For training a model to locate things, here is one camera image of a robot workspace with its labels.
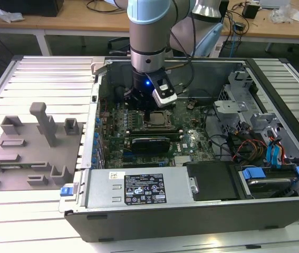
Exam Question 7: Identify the hard disk in blue carrier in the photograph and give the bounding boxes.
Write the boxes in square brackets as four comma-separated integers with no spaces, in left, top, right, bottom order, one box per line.
[240,165,299,200]

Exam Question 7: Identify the green motherboard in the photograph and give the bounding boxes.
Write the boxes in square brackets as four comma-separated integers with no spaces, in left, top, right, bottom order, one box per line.
[98,97,216,169]

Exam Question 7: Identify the CPU socket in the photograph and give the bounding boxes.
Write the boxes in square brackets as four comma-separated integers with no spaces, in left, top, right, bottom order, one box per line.
[141,108,174,129]

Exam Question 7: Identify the grey parts rack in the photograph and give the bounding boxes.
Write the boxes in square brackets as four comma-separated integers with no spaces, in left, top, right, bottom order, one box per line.
[0,102,87,192]

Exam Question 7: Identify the small black cube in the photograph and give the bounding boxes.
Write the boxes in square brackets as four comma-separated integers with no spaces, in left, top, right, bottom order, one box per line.
[242,3,260,20]

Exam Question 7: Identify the small silver heatsink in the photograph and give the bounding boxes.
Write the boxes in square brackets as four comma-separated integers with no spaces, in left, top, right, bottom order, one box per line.
[174,155,192,167]

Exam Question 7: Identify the flat grey device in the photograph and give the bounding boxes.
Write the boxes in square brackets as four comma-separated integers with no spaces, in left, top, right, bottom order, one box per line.
[259,0,290,7]

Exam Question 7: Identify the clear plastic bag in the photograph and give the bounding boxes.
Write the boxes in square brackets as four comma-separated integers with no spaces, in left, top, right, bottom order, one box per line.
[268,4,295,25]

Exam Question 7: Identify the long wooden desk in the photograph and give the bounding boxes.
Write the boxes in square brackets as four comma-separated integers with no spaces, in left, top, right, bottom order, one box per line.
[0,0,299,56]

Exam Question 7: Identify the black plastic air duct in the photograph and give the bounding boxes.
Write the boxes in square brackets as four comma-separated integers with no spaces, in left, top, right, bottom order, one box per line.
[185,161,242,202]

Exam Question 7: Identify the blue flat wire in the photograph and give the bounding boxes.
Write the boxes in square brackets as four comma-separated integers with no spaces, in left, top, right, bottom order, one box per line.
[266,135,286,170]

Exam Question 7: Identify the green RAM stick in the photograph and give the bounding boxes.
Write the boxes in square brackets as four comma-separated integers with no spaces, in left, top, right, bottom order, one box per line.
[0,163,34,170]

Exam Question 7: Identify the silver CPU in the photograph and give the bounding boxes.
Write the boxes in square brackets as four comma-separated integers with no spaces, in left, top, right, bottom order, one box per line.
[150,112,170,125]

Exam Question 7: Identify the large black box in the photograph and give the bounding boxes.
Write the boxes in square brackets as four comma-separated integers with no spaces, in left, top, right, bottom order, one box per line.
[0,0,65,17]

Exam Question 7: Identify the grey metal drive cage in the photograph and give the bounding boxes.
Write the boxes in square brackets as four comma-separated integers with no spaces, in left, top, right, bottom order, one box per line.
[213,69,284,138]

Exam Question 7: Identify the blue case latch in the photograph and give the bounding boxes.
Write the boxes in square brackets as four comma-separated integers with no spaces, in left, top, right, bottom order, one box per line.
[59,184,75,197]

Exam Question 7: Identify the open black PC case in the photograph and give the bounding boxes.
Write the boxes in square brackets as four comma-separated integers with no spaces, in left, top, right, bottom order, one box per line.
[59,56,299,243]

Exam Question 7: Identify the black RAM slot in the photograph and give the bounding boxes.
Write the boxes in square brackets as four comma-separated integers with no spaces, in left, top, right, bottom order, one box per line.
[126,127,185,138]

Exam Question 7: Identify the blue network cable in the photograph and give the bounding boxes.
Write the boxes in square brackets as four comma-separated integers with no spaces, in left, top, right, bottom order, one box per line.
[230,22,239,57]

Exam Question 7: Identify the black chair base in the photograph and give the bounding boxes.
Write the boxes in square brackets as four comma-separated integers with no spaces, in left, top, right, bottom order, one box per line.
[108,36,132,56]

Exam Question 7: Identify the red yellow wire bundle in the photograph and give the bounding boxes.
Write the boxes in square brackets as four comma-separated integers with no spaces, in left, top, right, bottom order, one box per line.
[228,130,269,163]

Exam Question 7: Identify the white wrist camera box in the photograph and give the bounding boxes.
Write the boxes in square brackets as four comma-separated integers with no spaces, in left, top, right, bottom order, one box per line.
[146,71,178,108]

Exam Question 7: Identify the grey power supply unit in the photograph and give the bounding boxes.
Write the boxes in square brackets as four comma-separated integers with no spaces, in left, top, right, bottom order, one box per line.
[84,168,195,211]

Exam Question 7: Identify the crumpled white paper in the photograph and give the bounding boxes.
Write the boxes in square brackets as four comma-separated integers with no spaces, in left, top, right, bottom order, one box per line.
[0,6,25,23]

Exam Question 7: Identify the black graphics card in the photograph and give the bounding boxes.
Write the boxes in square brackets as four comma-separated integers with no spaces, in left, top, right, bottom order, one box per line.
[130,135,171,154]

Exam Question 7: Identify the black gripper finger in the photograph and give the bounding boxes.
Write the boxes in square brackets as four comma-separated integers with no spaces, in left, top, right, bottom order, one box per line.
[124,88,152,125]

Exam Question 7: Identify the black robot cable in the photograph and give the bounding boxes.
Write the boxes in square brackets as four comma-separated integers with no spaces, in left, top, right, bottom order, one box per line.
[165,14,196,93]

